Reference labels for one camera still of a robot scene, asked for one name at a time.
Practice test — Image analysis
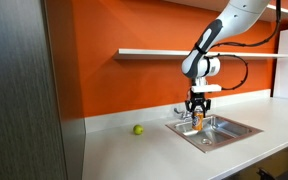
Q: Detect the chrome faucet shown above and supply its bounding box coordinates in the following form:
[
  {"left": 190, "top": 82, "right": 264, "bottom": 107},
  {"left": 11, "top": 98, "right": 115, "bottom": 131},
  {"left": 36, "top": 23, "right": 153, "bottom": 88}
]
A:
[{"left": 174, "top": 108, "right": 192, "bottom": 121}]

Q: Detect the white wall shelf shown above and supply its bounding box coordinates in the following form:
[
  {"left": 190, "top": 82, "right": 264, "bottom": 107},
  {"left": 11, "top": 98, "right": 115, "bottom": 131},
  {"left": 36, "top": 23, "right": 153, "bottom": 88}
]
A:
[
  {"left": 163, "top": 0, "right": 288, "bottom": 23},
  {"left": 113, "top": 48, "right": 288, "bottom": 60}
]

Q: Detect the upper white wall shelf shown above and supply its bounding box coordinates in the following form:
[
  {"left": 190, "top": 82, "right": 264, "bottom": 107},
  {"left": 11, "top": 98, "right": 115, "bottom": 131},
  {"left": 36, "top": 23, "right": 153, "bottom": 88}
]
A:
[{"left": 163, "top": 0, "right": 288, "bottom": 23}]

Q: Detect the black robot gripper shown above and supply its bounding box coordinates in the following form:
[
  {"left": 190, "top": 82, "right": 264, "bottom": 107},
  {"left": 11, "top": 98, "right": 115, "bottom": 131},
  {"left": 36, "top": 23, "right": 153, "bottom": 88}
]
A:
[{"left": 185, "top": 91, "right": 211, "bottom": 117}]

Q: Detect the dark wood cabinet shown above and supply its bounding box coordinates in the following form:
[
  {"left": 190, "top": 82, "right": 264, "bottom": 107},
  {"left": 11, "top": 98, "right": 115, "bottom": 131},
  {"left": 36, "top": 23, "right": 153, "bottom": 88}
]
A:
[{"left": 0, "top": 0, "right": 85, "bottom": 180}]

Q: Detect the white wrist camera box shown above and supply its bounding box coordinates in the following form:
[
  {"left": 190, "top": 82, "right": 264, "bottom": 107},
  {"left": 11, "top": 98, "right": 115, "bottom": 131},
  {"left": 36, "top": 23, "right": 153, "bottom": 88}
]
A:
[{"left": 191, "top": 84, "right": 222, "bottom": 93}]

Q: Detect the stainless steel sink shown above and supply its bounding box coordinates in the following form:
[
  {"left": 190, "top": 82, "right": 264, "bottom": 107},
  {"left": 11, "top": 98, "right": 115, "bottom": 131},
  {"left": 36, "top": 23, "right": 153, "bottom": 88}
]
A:
[{"left": 167, "top": 115, "right": 261, "bottom": 153}]

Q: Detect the lower white wall shelf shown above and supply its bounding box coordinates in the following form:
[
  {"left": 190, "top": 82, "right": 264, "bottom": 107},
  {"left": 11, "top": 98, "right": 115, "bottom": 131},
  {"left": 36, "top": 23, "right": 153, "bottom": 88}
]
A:
[{"left": 113, "top": 48, "right": 288, "bottom": 60}]

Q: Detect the green apple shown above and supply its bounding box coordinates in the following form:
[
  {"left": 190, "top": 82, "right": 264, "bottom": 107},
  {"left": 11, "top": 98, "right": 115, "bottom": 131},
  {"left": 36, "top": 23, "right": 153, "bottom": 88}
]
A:
[{"left": 133, "top": 124, "right": 144, "bottom": 135}]

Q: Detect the orange soda can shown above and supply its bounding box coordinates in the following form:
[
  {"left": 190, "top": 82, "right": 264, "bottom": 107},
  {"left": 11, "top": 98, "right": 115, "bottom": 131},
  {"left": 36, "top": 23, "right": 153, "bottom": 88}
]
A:
[{"left": 192, "top": 107, "right": 204, "bottom": 131}]

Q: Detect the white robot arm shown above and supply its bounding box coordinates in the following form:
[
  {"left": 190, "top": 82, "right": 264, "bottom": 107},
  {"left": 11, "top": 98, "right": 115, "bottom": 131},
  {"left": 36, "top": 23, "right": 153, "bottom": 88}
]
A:
[{"left": 181, "top": 0, "right": 275, "bottom": 115}]

